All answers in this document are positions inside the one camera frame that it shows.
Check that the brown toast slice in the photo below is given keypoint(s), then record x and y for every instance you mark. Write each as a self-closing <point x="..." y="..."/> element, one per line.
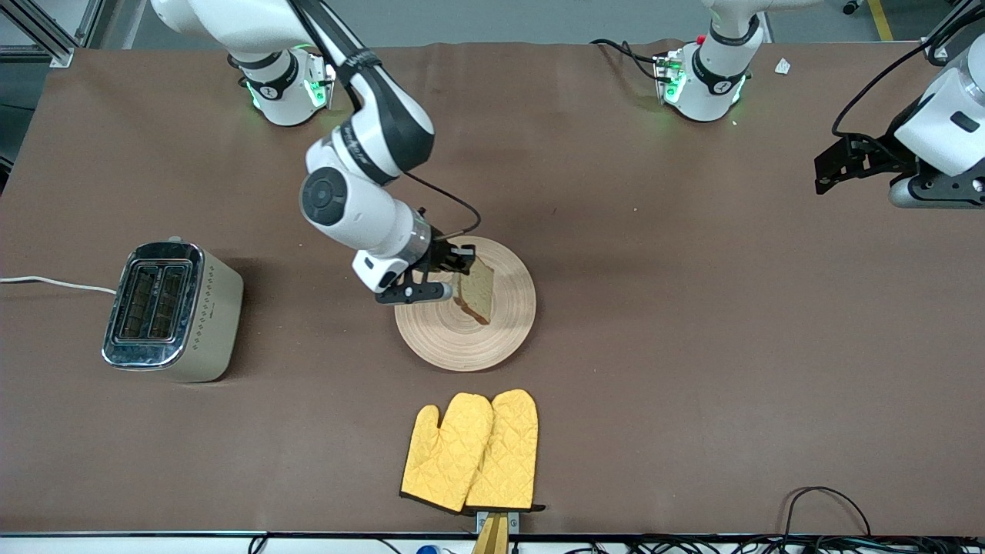
<point x="477" y="296"/>

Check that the black caster wheel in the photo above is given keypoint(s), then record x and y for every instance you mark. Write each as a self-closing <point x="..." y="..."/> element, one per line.
<point x="852" y="6"/>

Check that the yellow quilted oven mitt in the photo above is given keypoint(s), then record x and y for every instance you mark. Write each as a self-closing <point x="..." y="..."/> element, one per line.
<point x="508" y="454"/>
<point x="442" y="462"/>

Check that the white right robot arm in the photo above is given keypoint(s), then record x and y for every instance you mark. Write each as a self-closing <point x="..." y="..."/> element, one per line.
<point x="362" y="208"/>

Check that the grey metal bracket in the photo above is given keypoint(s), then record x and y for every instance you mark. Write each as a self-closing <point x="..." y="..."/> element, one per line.
<point x="514" y="522"/>

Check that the small white paper scrap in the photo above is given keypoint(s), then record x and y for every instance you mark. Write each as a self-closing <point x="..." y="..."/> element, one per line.
<point x="782" y="66"/>

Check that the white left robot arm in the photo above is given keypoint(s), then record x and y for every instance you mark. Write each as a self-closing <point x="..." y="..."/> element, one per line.
<point x="943" y="115"/>

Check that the chrome and beige toaster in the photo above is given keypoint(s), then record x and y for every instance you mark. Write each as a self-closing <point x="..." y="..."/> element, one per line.
<point x="208" y="315"/>

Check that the round wooden plate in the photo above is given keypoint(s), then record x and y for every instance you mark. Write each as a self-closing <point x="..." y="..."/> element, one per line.
<point x="492" y="342"/>

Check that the light wooden post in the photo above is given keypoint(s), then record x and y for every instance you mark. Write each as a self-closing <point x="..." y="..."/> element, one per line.
<point x="491" y="538"/>

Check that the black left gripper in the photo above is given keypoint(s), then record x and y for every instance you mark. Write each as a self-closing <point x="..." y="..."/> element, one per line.
<point x="878" y="153"/>

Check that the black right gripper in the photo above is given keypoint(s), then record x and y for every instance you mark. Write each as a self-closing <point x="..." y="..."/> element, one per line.
<point x="441" y="255"/>

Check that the aluminium frame profile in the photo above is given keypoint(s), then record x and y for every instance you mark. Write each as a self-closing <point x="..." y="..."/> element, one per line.
<point x="950" y="31"/>
<point x="46" y="35"/>

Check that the blue round cap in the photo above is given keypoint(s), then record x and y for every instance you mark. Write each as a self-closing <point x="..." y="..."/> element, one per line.
<point x="429" y="549"/>

